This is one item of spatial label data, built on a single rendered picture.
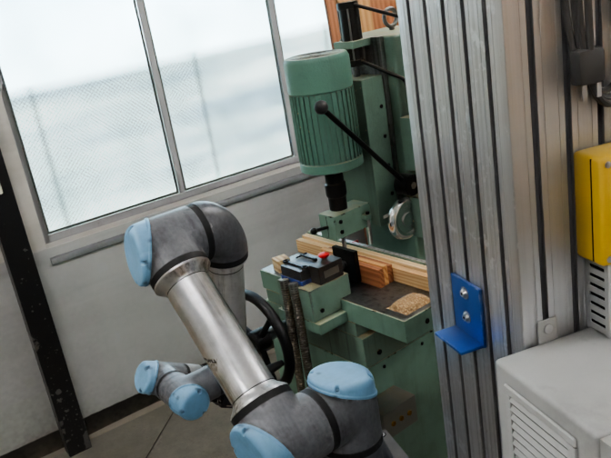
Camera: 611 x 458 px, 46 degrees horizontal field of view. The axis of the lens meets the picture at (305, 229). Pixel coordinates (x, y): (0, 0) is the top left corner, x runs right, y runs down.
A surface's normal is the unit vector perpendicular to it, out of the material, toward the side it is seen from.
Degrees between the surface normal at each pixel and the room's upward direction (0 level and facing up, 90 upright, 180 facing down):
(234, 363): 50
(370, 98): 90
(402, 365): 90
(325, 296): 90
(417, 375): 90
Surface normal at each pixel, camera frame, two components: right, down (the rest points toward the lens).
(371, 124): 0.62, 0.16
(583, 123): 0.33, 0.26
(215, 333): -0.04, -0.39
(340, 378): -0.05, -0.97
